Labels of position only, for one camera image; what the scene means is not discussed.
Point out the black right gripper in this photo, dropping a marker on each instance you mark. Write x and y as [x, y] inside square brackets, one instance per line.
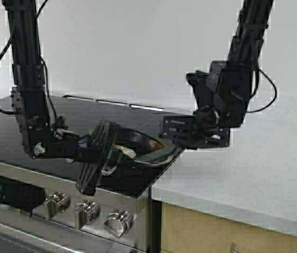
[222, 95]

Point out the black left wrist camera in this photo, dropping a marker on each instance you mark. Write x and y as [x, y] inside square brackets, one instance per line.
[59, 127]

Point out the steel stove knob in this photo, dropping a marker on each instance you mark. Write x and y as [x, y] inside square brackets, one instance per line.
[55, 204]
[85, 213]
[118, 222]

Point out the right steel stove knob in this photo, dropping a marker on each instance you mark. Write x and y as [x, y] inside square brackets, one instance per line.
[118, 222]

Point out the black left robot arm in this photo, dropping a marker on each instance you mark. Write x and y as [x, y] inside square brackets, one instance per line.
[29, 100]

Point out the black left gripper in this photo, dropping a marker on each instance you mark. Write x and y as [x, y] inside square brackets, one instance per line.
[90, 150]

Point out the black spatula orange accent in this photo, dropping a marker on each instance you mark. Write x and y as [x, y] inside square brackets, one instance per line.
[159, 157]

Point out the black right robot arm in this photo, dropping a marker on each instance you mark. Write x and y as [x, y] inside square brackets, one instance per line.
[248, 40]

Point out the metal cabinet handle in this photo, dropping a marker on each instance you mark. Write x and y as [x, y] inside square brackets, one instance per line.
[233, 248]

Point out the wooden base cabinet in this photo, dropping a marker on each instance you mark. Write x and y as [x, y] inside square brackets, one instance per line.
[186, 230]

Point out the stainless steel stove range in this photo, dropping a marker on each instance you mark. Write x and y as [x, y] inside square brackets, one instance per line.
[25, 183]

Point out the left steel stove knob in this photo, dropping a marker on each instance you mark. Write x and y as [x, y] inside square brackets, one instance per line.
[55, 204]

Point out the raw shrimp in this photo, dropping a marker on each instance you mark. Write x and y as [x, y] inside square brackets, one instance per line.
[126, 151]

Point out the middle steel stove knob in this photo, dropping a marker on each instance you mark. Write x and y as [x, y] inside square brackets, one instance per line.
[85, 213]

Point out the stainless steel frying pan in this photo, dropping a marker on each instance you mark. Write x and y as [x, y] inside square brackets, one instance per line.
[140, 142]

